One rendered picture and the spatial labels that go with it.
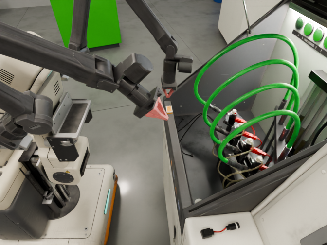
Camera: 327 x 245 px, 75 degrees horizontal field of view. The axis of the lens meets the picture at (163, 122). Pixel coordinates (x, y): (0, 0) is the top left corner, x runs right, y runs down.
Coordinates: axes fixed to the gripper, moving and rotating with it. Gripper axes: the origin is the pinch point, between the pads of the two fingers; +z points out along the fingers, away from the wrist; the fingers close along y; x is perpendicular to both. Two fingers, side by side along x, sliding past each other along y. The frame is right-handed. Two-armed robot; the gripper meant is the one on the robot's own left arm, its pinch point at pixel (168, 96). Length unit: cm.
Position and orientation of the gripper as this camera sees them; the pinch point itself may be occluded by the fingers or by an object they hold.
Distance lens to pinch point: 107.1
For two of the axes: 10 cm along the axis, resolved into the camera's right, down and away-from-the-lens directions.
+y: -0.9, -6.9, 7.2
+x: -10.0, 0.4, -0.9
